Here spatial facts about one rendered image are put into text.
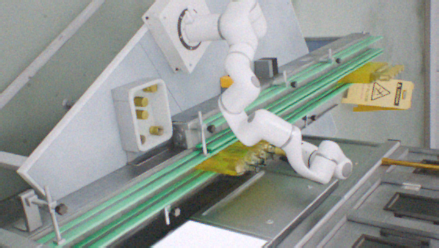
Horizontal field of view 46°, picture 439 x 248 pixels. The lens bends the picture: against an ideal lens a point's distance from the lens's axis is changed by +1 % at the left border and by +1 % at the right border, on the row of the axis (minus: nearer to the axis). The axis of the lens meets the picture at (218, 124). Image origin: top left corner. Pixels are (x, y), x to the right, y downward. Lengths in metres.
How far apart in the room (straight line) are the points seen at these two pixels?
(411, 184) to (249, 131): 0.71
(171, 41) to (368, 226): 0.92
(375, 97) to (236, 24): 3.64
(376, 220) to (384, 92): 3.51
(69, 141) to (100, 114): 0.15
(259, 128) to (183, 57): 0.50
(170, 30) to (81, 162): 0.56
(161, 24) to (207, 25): 0.16
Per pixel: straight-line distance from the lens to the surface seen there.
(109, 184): 1.72
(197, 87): 2.12
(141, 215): 1.68
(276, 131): 1.58
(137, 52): 1.87
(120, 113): 1.79
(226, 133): 2.02
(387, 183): 2.05
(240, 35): 1.66
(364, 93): 5.21
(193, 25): 1.90
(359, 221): 1.79
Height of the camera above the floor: 2.09
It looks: 37 degrees down
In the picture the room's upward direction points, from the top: 96 degrees clockwise
